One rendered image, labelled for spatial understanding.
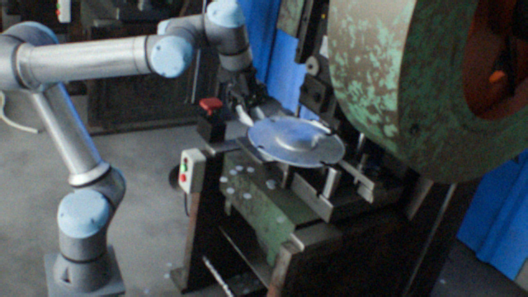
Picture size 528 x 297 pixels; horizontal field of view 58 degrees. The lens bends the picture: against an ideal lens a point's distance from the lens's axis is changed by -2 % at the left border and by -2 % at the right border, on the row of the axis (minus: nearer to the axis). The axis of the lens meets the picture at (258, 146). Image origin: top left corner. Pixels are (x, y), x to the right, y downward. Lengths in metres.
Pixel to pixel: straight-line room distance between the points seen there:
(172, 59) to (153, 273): 1.23
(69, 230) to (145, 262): 0.87
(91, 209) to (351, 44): 0.73
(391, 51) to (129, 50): 0.51
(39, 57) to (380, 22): 0.67
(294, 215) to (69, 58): 0.72
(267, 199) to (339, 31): 0.67
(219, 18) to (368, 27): 0.36
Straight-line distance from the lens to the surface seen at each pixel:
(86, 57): 1.04
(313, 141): 1.44
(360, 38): 0.84
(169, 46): 0.95
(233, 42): 1.09
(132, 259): 2.09
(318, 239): 1.31
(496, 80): 1.27
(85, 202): 1.26
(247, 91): 1.15
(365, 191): 1.40
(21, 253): 2.15
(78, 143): 1.30
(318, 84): 1.36
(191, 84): 3.03
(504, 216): 2.50
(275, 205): 1.39
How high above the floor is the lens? 1.45
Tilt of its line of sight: 29 degrees down
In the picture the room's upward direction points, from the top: 12 degrees clockwise
